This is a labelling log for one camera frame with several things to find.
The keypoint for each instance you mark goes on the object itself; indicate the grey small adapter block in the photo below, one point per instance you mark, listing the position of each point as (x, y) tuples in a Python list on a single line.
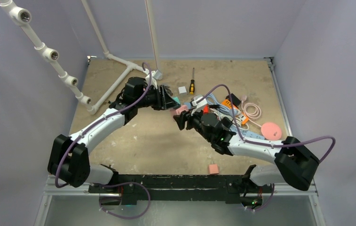
[(182, 90)]

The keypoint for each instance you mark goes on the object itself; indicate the white PVC pipe frame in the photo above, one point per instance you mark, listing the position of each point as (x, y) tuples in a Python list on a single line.
[(51, 42)]

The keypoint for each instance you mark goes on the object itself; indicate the pink round disc charger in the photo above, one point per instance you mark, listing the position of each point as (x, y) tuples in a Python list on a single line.
[(271, 131)]

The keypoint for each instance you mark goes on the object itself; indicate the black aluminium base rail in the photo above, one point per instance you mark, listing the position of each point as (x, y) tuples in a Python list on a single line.
[(230, 189)]

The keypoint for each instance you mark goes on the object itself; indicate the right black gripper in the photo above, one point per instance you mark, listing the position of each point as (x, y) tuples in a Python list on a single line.
[(189, 119)]

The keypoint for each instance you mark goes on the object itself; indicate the light blue small adapter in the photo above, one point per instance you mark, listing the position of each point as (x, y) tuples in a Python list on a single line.
[(188, 104)]

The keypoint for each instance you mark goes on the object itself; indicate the pink socket block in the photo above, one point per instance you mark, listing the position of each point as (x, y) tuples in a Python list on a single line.
[(178, 111)]

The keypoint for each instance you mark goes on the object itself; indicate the black power adapter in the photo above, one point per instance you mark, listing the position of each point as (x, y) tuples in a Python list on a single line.
[(235, 100)]

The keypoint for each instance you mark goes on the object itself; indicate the salmon pink small adapter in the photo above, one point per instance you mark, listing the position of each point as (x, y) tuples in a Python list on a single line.
[(213, 169)]

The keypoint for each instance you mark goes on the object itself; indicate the black handled hammer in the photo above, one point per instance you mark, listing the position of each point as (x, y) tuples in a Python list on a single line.
[(168, 89)]

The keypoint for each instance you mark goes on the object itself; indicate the light blue power strip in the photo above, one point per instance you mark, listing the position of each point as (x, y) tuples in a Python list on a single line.
[(246, 133)]

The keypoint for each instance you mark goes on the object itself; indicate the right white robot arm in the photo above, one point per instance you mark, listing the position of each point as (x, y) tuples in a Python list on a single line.
[(290, 160)]

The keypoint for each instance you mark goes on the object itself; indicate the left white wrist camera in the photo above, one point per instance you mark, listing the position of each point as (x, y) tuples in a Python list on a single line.
[(152, 78)]

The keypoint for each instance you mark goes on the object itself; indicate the yellow black screwdriver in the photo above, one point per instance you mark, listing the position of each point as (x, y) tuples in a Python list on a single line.
[(192, 82)]

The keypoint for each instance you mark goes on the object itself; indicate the teal small block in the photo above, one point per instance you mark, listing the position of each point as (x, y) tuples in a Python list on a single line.
[(176, 99)]

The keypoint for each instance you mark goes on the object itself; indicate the pink plug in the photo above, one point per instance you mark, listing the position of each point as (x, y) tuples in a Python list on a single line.
[(244, 98)]

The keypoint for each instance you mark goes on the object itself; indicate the orange power strip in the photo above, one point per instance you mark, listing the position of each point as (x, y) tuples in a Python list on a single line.
[(229, 109)]

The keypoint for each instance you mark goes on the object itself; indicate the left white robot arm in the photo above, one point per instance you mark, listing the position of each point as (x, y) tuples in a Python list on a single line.
[(69, 159)]

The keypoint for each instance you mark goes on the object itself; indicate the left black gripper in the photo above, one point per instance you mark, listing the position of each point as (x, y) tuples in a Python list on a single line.
[(162, 100)]

